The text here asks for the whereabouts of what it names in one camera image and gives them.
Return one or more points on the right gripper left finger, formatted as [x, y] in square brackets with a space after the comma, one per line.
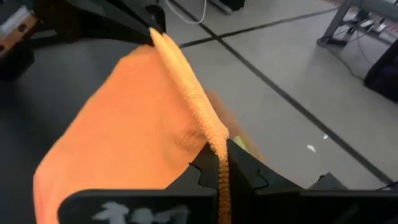
[140, 208]

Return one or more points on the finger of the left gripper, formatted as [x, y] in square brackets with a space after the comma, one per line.
[155, 15]
[109, 21]

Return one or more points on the black perforated computer case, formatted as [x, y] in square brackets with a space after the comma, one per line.
[384, 74]

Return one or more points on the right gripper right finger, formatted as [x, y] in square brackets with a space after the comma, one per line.
[248, 180]

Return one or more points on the grey metal desk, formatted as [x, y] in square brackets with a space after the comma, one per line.
[357, 15]

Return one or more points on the green microfiber towel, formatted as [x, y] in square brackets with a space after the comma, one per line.
[239, 143]

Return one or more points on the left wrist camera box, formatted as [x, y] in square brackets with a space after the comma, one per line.
[14, 28]

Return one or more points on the orange microfiber towel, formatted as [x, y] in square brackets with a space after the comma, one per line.
[130, 124]

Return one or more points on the grey furniture base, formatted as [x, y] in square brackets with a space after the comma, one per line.
[225, 4]

